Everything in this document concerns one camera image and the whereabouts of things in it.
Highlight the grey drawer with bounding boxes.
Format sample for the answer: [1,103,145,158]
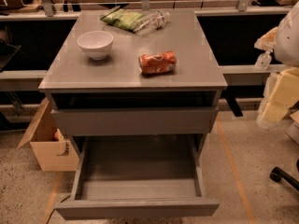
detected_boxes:
[55,135,220,220]
[51,107,218,136]

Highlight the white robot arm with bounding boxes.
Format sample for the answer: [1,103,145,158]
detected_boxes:
[254,2,299,129]

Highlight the grey drawer cabinet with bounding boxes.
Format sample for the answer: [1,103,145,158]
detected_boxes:
[39,10,227,149]

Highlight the clear sanitizer pump bottle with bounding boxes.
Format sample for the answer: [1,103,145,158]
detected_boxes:
[254,49,272,71]

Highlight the black chair wheel base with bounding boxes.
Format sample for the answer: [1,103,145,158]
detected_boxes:
[270,167,299,191]

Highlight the crushed orange soda can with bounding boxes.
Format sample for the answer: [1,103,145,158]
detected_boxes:
[138,50,177,75]

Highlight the clear plastic water bottle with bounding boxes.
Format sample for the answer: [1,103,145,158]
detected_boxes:
[134,11,170,35]

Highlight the green chip bag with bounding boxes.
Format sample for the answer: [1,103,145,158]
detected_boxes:
[100,7,143,32]

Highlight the white bowl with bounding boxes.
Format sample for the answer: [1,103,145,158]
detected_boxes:
[77,31,114,60]

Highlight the cardboard box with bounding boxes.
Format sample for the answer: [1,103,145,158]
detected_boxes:
[18,98,78,172]

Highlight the black floor cable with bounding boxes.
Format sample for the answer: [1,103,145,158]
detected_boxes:
[46,194,72,224]

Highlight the grey metal rail frame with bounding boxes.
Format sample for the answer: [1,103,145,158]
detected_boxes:
[0,0,299,91]

